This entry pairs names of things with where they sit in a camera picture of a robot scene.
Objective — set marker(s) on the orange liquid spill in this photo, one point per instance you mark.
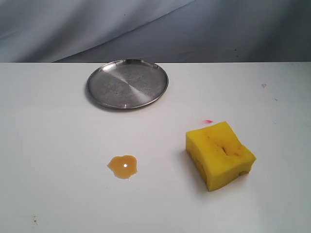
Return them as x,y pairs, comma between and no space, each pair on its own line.
123,167

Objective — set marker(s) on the yellow sponge block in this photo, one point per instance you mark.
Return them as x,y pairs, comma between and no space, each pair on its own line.
218,154

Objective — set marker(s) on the grey backdrop cloth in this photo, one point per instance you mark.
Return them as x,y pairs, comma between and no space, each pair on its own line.
161,31

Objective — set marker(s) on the round steel plate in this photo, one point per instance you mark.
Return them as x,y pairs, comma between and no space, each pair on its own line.
127,84

